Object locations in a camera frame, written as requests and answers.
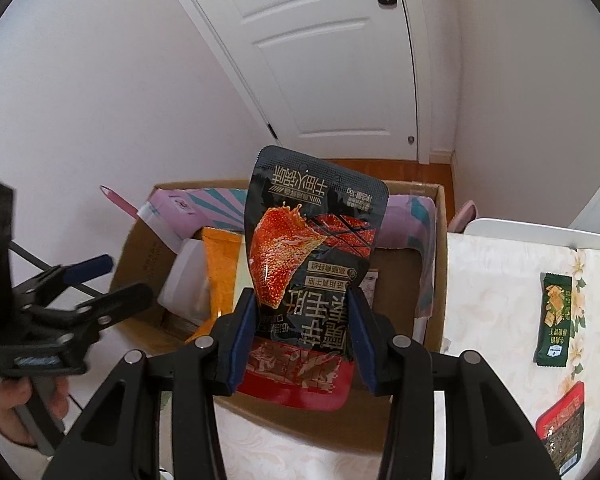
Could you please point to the white panelled door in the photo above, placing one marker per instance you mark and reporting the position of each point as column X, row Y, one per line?
column 330, row 60

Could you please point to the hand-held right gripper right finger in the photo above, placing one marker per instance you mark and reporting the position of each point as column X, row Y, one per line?
column 362, row 345

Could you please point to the black pouch with orange picture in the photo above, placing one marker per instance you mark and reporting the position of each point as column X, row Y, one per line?
column 310, row 240

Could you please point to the pink soft item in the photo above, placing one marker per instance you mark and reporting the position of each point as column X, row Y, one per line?
column 462, row 217

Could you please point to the cardboard box with pink flaps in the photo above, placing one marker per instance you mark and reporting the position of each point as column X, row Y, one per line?
column 405, row 290

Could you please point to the dark green cracker packet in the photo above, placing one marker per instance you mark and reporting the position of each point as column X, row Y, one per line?
column 554, row 320

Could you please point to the person's left hand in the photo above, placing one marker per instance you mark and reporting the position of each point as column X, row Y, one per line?
column 5, row 410

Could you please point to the white plastic packet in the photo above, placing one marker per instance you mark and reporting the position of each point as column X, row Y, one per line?
column 185, row 285

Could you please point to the cream and orange chips bag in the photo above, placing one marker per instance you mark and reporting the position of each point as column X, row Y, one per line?
column 222, row 270

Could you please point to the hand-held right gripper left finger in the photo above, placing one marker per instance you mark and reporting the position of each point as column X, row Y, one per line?
column 242, row 350

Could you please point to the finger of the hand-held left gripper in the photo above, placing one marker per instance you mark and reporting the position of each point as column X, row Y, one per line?
column 120, row 302
column 90, row 266

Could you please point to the red-topped black snack pouch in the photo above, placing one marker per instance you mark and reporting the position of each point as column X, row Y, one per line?
column 562, row 435

